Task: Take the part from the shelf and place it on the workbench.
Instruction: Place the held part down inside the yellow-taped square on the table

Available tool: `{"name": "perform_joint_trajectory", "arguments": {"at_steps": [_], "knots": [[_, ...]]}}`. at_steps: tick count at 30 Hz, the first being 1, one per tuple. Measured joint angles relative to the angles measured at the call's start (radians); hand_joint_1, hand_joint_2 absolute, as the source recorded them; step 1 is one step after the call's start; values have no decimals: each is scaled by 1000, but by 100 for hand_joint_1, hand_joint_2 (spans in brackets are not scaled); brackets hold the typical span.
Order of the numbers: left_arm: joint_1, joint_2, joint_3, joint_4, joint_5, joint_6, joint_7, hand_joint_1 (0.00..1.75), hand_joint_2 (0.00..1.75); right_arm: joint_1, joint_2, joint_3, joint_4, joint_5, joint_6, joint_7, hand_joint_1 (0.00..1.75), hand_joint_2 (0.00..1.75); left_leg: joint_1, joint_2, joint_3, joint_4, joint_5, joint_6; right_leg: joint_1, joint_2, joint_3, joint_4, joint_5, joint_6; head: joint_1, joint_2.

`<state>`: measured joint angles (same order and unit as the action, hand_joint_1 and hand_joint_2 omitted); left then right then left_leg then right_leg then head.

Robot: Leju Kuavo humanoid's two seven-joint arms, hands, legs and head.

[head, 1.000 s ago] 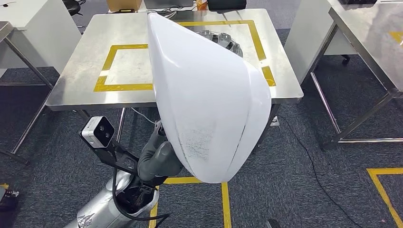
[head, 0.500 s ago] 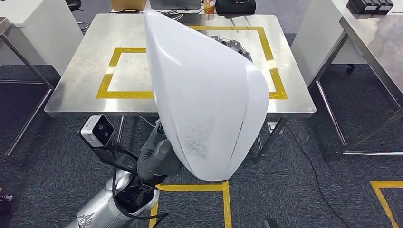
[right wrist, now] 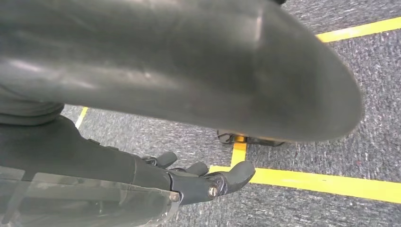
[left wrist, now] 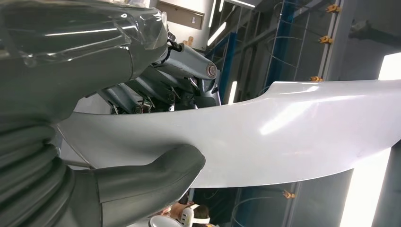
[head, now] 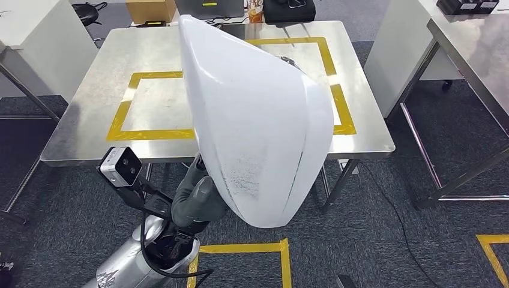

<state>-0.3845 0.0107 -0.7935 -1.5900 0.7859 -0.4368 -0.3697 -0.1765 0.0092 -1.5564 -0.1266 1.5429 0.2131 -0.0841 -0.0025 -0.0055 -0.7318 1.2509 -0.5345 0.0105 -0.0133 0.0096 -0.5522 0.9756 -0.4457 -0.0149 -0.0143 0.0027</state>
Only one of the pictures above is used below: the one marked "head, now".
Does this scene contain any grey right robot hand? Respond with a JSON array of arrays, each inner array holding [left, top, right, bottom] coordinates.
[[337, 274, 359, 288]]

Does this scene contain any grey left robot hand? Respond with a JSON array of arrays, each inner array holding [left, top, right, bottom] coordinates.
[[170, 152, 230, 235]]

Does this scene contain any white curved shell part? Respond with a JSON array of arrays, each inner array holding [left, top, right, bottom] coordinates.
[[178, 14, 335, 230]]

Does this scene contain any steel workbench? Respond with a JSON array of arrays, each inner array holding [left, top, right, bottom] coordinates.
[[40, 20, 396, 214]]

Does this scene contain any yellow floor tape square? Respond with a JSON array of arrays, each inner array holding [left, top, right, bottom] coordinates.
[[475, 234, 509, 288], [187, 238, 293, 288]]

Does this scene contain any floor socket plate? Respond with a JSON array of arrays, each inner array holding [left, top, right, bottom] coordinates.
[[338, 158, 360, 176]]

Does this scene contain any dark laptop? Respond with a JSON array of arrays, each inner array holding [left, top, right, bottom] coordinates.
[[174, 0, 245, 20]]

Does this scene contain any cardboard box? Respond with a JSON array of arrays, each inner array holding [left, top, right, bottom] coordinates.
[[125, 0, 178, 25]]

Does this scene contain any orange drink cup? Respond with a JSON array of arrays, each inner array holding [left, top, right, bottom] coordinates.
[[246, 0, 265, 24]]

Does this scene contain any steel table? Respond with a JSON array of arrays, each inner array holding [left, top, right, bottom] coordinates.
[[0, 41, 61, 226], [399, 0, 509, 210]]

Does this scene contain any black case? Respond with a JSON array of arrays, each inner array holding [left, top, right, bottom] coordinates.
[[263, 0, 318, 24]]

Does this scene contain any white panel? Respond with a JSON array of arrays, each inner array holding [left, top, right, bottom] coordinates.
[[0, 0, 100, 101], [364, 0, 464, 119]]

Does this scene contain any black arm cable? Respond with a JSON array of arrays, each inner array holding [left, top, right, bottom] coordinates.
[[139, 222, 215, 288]]

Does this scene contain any black floor cable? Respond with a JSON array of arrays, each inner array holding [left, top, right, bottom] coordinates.
[[360, 162, 436, 288]]

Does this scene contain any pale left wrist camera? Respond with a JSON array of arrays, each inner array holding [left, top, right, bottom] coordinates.
[[98, 146, 144, 188]]

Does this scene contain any black cable bundle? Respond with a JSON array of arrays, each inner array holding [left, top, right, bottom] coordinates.
[[71, 1, 108, 26]]

